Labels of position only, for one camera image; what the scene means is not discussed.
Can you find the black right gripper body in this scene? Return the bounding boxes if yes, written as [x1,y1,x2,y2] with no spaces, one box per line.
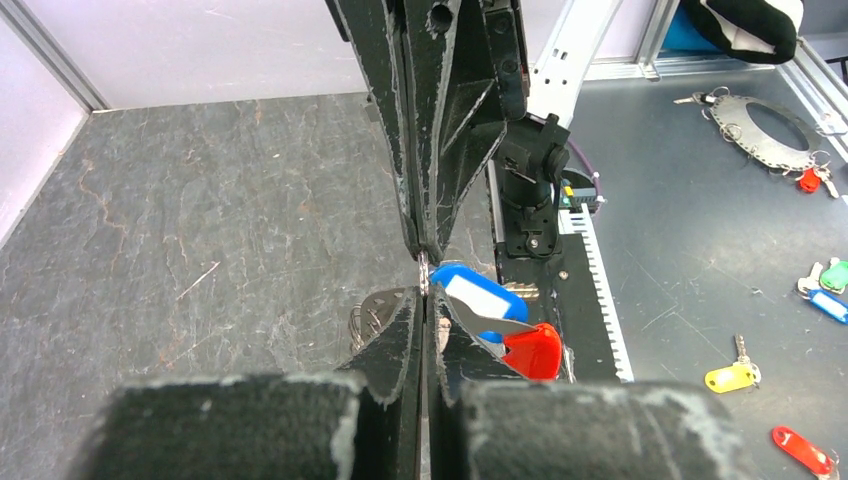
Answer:
[481,1,529,123]

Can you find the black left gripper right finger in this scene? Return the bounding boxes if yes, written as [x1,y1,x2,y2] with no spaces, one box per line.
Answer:
[427,286,530,479]

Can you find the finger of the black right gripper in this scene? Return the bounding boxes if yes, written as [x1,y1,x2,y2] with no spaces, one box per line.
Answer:
[327,1,421,255]
[404,1,506,263]

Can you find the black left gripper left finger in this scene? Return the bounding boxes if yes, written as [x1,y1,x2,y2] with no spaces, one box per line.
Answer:
[339,287,424,479]

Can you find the keys with blue tag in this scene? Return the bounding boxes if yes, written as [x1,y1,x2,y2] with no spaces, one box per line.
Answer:
[429,263,535,343]

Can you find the metal key holder red handle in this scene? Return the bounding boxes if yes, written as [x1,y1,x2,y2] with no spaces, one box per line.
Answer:
[348,283,565,381]

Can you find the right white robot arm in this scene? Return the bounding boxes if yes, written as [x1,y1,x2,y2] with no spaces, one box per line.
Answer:
[328,1,619,262]

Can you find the spare green blue tagged keys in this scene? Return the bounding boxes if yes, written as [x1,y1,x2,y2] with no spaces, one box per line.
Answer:
[796,257,847,325]

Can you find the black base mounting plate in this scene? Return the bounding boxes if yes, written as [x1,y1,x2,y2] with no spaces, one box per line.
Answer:
[493,158,624,384]

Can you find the spare metal key holder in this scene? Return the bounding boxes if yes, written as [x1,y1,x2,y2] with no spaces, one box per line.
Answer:
[673,86,831,176]

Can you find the checkered black white plush cloth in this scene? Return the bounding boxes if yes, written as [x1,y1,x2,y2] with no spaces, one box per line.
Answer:
[680,0,805,65]

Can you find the yellow tagged key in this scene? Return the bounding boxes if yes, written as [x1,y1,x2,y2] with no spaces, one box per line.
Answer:
[703,334,762,394]

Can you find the red tagged key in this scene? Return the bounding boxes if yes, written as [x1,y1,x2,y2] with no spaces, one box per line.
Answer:
[797,166,840,199]

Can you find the spare red key tag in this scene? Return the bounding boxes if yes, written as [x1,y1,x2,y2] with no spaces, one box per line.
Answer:
[771,425,840,479]

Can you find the slotted grey cable duct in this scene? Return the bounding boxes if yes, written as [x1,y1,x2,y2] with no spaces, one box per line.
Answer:
[559,204,635,383]

